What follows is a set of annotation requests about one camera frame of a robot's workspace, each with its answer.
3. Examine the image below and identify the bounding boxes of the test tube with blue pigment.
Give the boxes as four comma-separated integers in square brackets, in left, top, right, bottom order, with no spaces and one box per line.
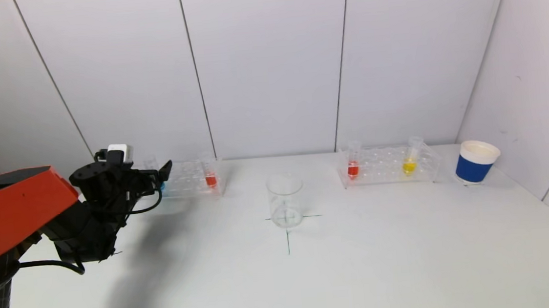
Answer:
[143,155,167,193]

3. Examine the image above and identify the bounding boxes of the blue white paper cup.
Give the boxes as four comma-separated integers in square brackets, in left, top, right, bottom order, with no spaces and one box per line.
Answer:
[452,138,504,187]

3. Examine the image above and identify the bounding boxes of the clear acrylic test tube rack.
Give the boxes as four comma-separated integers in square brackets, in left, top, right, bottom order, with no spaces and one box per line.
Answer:
[150,156,230,202]
[336,141,443,191]

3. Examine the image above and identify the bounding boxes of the short black camera cable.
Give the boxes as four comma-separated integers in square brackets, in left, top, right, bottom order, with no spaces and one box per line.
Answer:
[123,185,165,216]

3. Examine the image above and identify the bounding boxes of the long black arm cable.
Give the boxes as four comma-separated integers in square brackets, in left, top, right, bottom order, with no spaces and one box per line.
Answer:
[18,256,86,280]

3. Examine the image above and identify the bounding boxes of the clear glass beaker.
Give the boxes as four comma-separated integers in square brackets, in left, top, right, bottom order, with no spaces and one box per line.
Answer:
[264,171,307,232]

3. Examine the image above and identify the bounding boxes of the test tube with yellow pigment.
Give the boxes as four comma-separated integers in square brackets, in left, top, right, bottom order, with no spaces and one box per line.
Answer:
[399,136,426,177]

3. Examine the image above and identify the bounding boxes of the test tube with red pigment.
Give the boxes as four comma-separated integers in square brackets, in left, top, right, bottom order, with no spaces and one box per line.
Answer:
[344,141,365,181]
[200,151,220,190]

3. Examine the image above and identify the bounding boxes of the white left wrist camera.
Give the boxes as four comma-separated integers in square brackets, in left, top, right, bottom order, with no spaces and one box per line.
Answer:
[105,142,135,168]

